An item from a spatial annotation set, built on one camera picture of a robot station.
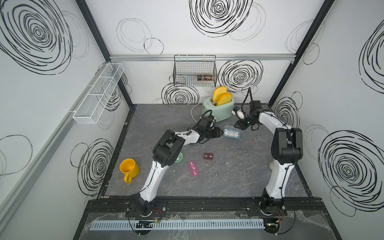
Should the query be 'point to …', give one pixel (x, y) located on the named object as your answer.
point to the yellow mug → (129, 166)
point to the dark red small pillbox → (208, 156)
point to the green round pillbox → (179, 158)
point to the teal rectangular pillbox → (231, 133)
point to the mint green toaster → (220, 112)
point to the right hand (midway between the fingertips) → (238, 124)
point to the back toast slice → (218, 92)
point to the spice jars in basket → (206, 77)
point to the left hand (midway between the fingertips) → (222, 133)
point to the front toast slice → (224, 99)
